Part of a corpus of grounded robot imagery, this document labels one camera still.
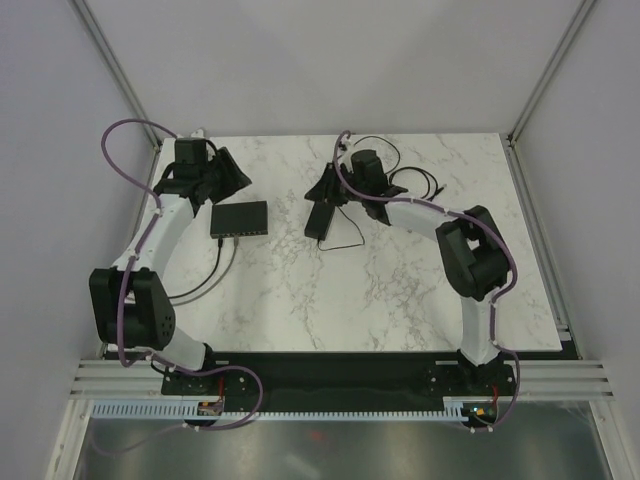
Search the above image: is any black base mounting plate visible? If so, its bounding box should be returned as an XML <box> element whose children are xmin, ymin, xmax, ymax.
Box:
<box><xmin>161</xmin><ymin>352</ymin><xmax>515</xmax><ymax>412</ymax></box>

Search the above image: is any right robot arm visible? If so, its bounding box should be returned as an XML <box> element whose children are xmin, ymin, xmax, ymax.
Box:
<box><xmin>304</xmin><ymin>149</ymin><xmax>518</xmax><ymax>394</ymax></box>

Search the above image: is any right aluminium frame post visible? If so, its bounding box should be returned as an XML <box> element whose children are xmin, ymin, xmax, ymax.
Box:
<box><xmin>504</xmin><ymin>0</ymin><xmax>599</xmax><ymax>147</ymax></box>

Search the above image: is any black ethernet cable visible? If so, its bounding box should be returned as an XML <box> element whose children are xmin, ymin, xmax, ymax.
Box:
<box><xmin>167</xmin><ymin>238</ymin><xmax>226</xmax><ymax>301</ymax></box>
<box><xmin>388</xmin><ymin>167</ymin><xmax>448</xmax><ymax>200</ymax></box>

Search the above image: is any aluminium frame post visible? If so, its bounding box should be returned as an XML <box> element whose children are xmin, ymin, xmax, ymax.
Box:
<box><xmin>69</xmin><ymin>0</ymin><xmax>164</xmax><ymax>146</ymax></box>
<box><xmin>504</xmin><ymin>0</ymin><xmax>599</xmax><ymax>147</ymax></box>

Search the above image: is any black power adapter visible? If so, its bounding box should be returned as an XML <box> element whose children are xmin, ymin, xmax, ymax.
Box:
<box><xmin>304</xmin><ymin>202</ymin><xmax>335</xmax><ymax>241</ymax></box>

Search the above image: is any left aluminium frame post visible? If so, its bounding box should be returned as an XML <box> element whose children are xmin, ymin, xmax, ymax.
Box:
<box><xmin>69</xmin><ymin>0</ymin><xmax>164</xmax><ymax>146</ymax></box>

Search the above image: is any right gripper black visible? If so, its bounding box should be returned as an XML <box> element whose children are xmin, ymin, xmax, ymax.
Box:
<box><xmin>306</xmin><ymin>163</ymin><xmax>368</xmax><ymax>207</ymax></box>

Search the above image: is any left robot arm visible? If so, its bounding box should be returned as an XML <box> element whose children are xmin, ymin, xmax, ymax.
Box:
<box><xmin>89</xmin><ymin>138</ymin><xmax>251</xmax><ymax>394</ymax></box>

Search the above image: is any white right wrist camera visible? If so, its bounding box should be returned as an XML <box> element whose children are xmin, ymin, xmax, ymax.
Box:
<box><xmin>337</xmin><ymin>139</ymin><xmax>352</xmax><ymax>155</ymax></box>

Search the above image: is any grey ethernet cable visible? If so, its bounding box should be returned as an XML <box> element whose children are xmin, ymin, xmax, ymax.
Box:
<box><xmin>169</xmin><ymin>237</ymin><xmax>241</xmax><ymax>306</ymax></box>

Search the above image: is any black power cable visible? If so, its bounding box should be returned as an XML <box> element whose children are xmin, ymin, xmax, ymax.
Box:
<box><xmin>317</xmin><ymin>135</ymin><xmax>404</xmax><ymax>252</ymax></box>

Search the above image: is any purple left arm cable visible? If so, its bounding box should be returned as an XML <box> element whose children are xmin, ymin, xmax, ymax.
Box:
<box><xmin>101</xmin><ymin>118</ymin><xmax>265</xmax><ymax>431</ymax></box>

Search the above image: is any black network switch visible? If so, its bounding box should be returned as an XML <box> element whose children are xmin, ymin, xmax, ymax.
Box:
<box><xmin>210</xmin><ymin>200</ymin><xmax>268</xmax><ymax>239</ymax></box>

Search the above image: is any white slotted cable duct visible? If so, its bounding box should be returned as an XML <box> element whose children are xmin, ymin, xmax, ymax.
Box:
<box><xmin>91</xmin><ymin>398</ymin><xmax>496</xmax><ymax>422</ymax></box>

